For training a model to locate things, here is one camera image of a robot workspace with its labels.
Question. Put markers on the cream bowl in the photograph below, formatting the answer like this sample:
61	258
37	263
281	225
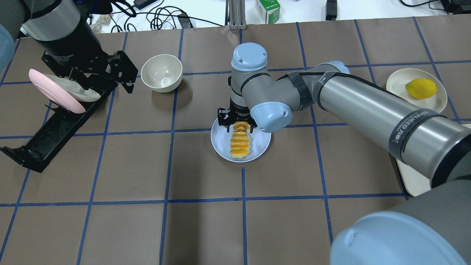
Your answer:
162	73

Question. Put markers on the cream round plate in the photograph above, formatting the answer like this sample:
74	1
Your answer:
397	84

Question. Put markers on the sliced orange bread loaf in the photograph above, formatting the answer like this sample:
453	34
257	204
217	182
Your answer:
240	141

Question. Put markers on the yellow lemon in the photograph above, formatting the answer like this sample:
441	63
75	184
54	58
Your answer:
421	88

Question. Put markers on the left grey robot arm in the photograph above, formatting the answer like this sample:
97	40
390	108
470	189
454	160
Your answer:
61	38

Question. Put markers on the black power adapter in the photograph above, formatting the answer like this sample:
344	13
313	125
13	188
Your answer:
331	10

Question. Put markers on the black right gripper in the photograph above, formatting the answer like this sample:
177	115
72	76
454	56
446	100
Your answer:
237	105

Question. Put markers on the black dish rack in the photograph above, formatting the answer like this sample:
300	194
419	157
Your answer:
42	148

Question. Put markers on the aluminium frame post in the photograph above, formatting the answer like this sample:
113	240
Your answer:
235	15

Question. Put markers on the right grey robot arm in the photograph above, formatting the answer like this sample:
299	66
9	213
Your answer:
430	229

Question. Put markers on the blue round plate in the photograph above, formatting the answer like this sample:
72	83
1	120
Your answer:
221	139

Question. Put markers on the green white box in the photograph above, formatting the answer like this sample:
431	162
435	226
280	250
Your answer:
269	10

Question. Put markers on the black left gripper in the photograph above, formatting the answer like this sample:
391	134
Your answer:
71	47

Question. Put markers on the pink round plate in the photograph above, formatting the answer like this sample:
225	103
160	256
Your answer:
52	88

